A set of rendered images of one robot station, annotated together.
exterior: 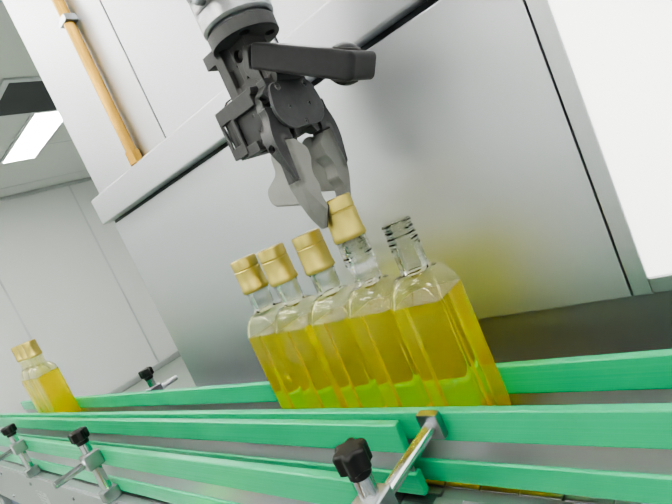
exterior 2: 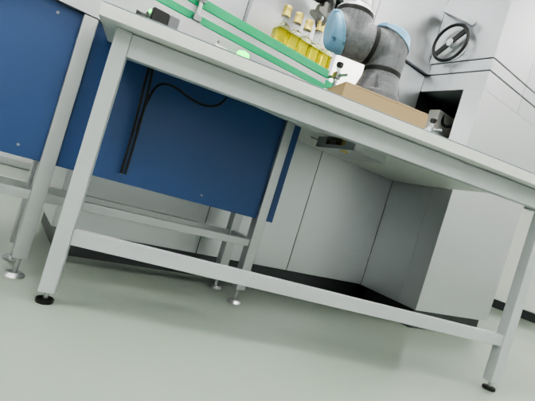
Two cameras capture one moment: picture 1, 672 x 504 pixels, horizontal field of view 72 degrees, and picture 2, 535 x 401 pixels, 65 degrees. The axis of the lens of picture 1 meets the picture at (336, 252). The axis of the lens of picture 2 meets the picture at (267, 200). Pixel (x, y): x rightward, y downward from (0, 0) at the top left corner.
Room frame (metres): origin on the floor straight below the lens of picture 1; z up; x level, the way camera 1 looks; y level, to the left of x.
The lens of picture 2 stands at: (0.03, 1.69, 0.42)
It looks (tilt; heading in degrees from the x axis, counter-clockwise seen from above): 0 degrees down; 284
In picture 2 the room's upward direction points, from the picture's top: 17 degrees clockwise
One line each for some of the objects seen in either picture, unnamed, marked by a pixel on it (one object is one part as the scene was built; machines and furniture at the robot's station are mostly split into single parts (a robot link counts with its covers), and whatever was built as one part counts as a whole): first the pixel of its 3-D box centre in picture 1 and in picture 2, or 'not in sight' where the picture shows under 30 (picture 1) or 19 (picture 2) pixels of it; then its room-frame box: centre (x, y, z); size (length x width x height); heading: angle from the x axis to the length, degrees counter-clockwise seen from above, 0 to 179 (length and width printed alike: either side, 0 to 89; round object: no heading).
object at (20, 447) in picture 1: (9, 458); not in sight; (1.02, 0.86, 0.94); 0.07 x 0.04 x 0.13; 138
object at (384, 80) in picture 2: not in sight; (377, 87); (0.14, 0.36, 0.84); 0.15 x 0.15 x 0.10
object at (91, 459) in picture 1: (81, 475); (204, 0); (0.71, 0.52, 0.94); 0.07 x 0.04 x 0.13; 138
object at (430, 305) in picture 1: (456, 365); (318, 72); (0.43, -0.06, 0.99); 0.06 x 0.06 x 0.21; 49
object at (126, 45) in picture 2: not in sight; (333, 239); (0.13, 0.38, 0.36); 1.51 x 0.09 x 0.71; 31
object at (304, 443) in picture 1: (88, 434); not in sight; (1.00, 0.67, 0.93); 1.75 x 0.01 x 0.08; 48
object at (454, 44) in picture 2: not in sight; (451, 44); (-0.08, -0.67, 1.49); 0.21 x 0.05 x 0.21; 138
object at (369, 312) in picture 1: (408, 369); (308, 67); (0.47, -0.02, 0.99); 0.06 x 0.06 x 0.21; 48
